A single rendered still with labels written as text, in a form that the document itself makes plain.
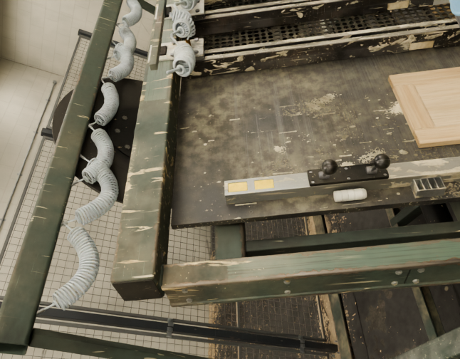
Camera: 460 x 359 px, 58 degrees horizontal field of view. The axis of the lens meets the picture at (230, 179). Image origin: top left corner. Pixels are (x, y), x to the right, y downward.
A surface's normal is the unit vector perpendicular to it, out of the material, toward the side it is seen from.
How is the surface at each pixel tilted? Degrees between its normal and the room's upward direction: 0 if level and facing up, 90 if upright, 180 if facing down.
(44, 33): 90
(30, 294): 90
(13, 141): 90
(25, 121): 90
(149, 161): 60
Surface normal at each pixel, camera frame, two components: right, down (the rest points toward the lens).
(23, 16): 0.02, 0.78
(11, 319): 0.40, -0.60
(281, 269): -0.12, -0.64
